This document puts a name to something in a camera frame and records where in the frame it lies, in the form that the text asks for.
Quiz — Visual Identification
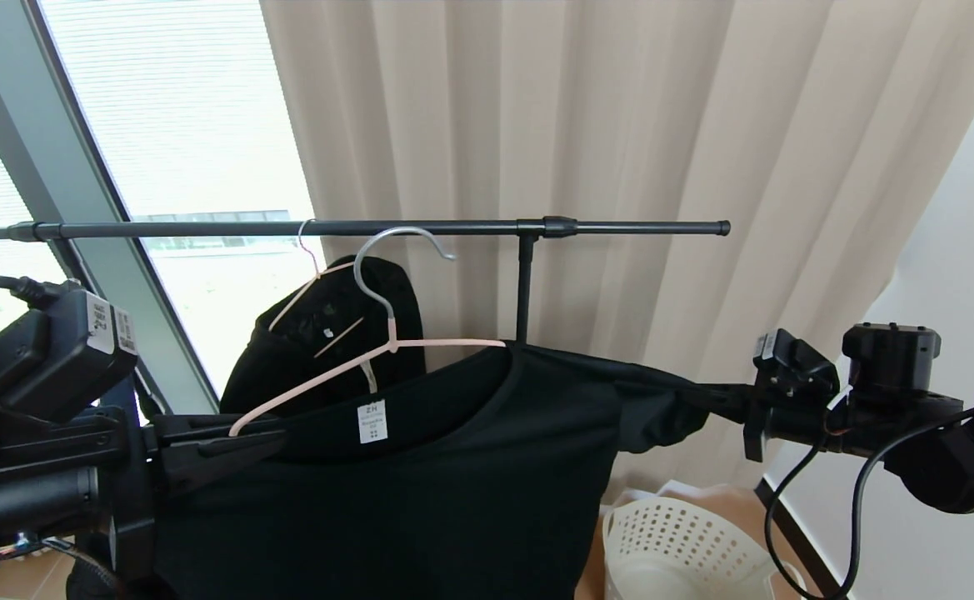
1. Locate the window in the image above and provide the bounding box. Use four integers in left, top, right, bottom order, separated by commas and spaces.
0, 0, 325, 409

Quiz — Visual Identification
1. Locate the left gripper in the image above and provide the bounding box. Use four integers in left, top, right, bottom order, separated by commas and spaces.
0, 400, 289, 584

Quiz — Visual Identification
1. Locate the black garment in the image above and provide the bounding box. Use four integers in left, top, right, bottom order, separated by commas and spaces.
220, 254, 427, 418
153, 342, 746, 600

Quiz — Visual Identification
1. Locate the black clothes rack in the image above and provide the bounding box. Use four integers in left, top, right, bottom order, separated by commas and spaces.
0, 217, 732, 418

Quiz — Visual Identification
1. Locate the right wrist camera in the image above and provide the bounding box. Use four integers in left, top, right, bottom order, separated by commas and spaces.
753, 329, 842, 405

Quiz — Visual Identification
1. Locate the pink clothes hanger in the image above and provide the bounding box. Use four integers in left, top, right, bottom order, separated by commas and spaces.
268, 219, 367, 359
228, 227, 507, 438

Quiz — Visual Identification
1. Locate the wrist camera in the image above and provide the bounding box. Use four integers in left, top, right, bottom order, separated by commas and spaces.
753, 329, 842, 405
0, 287, 142, 468

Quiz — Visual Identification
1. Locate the white laundry basket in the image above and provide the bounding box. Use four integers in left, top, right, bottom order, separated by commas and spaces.
602, 497, 804, 600

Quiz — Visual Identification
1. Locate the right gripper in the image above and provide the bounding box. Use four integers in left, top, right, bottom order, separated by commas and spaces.
743, 398, 839, 463

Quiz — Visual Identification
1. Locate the beige curtain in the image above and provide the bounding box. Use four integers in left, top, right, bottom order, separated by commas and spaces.
257, 0, 974, 501

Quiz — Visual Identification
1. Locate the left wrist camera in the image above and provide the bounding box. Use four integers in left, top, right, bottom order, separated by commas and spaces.
0, 287, 142, 468

